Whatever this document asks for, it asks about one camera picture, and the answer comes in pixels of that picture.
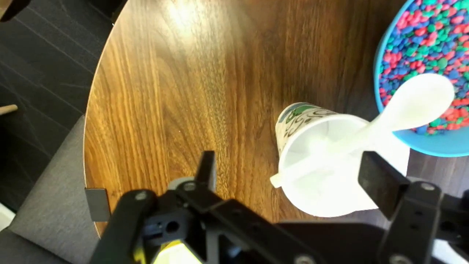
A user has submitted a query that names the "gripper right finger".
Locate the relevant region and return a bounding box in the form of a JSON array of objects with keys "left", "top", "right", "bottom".
[{"left": 357, "top": 150, "right": 469, "bottom": 264}]

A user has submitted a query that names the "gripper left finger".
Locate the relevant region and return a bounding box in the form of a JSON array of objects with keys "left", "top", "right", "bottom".
[{"left": 90, "top": 150, "right": 323, "bottom": 264}]

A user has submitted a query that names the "white printed paper cup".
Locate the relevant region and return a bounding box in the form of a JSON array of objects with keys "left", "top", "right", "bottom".
[{"left": 275, "top": 103, "right": 410, "bottom": 217}]

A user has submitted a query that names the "white plastic spoon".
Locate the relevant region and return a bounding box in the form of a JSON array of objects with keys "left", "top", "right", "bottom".
[{"left": 270, "top": 73, "right": 455, "bottom": 188}]

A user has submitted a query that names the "blue bowl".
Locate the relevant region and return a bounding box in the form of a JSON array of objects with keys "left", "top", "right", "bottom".
[{"left": 373, "top": 0, "right": 469, "bottom": 157}]

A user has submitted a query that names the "grey upholstered chair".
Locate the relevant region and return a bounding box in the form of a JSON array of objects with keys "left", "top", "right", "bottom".
[{"left": 0, "top": 115, "right": 102, "bottom": 264}]

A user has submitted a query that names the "heap of colourful candies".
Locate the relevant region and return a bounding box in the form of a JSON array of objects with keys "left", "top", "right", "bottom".
[{"left": 378, "top": 0, "right": 469, "bottom": 135}]

